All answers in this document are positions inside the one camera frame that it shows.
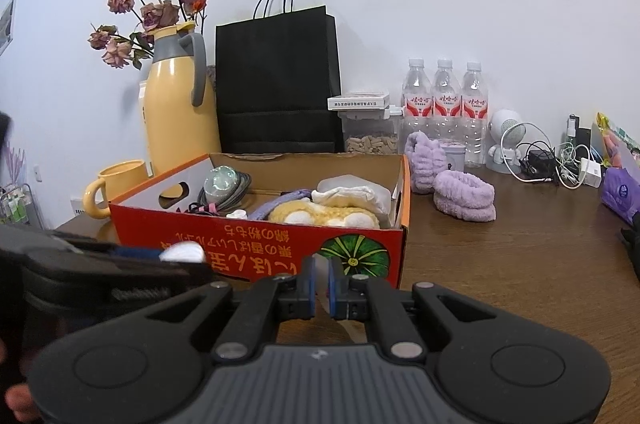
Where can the small round jar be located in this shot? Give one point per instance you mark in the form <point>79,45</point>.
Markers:
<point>454,156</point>

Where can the person's left hand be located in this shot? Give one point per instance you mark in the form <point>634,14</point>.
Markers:
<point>20,404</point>

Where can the white charger plug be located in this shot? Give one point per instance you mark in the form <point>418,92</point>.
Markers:
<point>592,173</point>

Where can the yellow mug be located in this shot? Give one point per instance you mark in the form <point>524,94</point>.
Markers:
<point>120,184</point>

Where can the yellow plush toy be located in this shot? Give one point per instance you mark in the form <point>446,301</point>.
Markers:
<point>320,216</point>

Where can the purple tissue pack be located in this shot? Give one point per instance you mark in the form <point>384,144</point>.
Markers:
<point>622,194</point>

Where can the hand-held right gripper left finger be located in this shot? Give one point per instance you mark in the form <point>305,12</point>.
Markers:
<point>310,286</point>

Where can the clear greenish ball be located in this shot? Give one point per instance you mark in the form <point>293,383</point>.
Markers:
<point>220,180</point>

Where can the small black box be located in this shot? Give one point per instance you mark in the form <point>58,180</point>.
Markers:
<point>585,138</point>

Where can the colourful snack packet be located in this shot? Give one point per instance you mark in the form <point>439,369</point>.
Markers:
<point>617,141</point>

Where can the clear water bottle red label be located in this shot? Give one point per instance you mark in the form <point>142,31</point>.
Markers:
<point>417,99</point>
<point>475,114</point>
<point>446,101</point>

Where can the clear seed container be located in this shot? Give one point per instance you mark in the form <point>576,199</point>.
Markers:
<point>370,139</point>

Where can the black object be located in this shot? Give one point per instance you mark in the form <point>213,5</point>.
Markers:
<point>632,251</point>

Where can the small spray bottle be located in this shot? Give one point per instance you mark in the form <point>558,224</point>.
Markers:
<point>572,131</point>

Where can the white wall frame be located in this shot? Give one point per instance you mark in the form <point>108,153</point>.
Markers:
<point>6,24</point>

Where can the orange cardboard box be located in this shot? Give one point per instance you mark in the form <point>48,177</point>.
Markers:
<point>280,249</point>

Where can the yellow thermos jug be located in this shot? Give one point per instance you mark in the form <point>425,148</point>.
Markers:
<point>175,119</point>

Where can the black paper bag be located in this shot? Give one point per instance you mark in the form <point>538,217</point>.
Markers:
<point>275,74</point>

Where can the small white fan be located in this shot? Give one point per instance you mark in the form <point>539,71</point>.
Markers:
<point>505,129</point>

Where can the white flat box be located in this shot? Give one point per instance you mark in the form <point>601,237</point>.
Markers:
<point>357,100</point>

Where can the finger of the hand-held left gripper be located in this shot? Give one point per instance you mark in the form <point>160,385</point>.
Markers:
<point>142,254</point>
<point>125,276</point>

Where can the purple knit cloth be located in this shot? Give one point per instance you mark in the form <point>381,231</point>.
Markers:
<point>270,206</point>

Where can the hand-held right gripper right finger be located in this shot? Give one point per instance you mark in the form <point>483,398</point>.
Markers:
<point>334,286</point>

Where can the white round object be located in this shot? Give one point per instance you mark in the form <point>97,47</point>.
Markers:
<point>184,251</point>

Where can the small white item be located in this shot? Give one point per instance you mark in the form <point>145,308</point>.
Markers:
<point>236,214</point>

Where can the black power adapter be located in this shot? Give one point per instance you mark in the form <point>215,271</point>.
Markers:
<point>537,161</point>

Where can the cream white cloth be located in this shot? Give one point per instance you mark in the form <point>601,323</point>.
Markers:
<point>345,195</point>

